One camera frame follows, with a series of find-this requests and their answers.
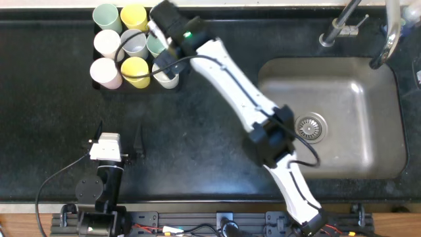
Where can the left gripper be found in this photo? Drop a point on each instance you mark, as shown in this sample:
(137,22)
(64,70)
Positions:
(131,157)

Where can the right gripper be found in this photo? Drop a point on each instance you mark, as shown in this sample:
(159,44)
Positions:
(166,58)

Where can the white cup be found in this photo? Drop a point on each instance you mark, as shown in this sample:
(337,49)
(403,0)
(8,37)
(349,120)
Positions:
(107,44)
(166,83)

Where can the yellow cup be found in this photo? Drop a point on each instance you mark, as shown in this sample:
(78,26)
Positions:
(133,17)
(135,67)

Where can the pink cup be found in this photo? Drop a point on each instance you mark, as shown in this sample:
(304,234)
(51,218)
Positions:
(106,73)

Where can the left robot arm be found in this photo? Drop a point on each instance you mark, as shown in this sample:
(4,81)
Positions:
(108,184)

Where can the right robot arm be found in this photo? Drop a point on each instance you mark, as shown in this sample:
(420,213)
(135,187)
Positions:
(230,82)

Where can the green cup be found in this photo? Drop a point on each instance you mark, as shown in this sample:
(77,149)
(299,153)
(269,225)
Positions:
(154,46)
(107,17)

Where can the grey cup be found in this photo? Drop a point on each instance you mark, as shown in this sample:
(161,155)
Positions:
(135,44)

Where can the black tray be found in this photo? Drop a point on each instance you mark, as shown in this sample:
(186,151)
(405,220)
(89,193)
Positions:
(94,86)

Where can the steel tap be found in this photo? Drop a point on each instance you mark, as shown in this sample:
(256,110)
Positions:
(332,31)

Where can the steel sink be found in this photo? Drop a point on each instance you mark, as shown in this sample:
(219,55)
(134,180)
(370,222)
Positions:
(355,98)

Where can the blue soap bottle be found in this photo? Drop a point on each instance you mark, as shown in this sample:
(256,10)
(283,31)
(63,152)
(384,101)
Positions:
(411,14)

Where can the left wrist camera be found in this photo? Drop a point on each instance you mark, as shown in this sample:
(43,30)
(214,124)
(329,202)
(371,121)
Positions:
(106,147)

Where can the mounting rail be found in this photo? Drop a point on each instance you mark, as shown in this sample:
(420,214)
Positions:
(197,224)

